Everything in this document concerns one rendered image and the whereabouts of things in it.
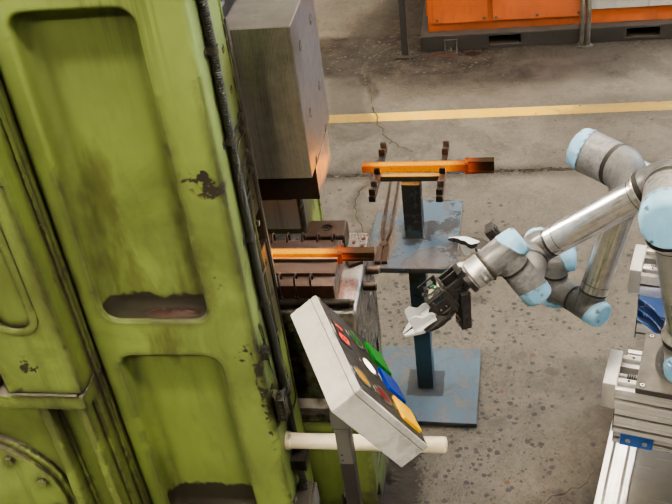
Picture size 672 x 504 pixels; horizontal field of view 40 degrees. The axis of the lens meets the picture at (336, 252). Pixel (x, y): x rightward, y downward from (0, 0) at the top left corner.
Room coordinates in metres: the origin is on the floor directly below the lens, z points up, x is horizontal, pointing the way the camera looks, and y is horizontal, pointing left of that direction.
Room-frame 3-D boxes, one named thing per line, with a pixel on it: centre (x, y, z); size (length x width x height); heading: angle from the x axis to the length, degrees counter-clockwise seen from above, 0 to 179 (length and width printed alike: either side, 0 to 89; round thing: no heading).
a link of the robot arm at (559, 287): (1.98, -0.60, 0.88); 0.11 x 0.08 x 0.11; 30
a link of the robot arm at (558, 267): (1.99, -0.60, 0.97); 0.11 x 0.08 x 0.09; 77
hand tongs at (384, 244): (2.68, -0.21, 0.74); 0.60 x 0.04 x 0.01; 167
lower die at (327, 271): (2.15, 0.20, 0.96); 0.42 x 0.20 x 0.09; 77
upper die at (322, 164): (2.15, 0.20, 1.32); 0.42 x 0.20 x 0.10; 77
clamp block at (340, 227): (2.29, 0.02, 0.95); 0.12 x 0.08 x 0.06; 77
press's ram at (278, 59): (2.19, 0.19, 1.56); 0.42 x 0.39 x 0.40; 77
